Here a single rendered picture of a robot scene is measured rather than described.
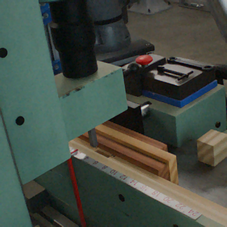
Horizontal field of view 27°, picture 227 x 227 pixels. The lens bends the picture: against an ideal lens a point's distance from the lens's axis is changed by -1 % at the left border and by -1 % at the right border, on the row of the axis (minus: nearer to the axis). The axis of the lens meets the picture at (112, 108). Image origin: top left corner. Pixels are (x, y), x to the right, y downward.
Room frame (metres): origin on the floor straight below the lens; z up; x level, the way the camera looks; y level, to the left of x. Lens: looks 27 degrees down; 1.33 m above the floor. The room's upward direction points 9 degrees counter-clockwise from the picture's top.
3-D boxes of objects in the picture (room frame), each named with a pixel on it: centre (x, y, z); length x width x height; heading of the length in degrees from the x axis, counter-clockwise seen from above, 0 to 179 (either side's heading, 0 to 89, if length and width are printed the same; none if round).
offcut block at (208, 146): (0.63, -0.14, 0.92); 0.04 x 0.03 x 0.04; 130
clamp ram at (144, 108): (0.71, -0.03, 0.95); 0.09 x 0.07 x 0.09; 38
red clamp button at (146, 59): (0.78, -0.07, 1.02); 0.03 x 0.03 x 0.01
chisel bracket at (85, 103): (0.63, 0.05, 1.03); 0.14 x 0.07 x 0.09; 128
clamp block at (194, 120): (0.77, -0.11, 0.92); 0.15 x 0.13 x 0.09; 38
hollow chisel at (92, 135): (0.64, 0.04, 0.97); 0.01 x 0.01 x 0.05; 38
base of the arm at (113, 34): (1.48, -0.02, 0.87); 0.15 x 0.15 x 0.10
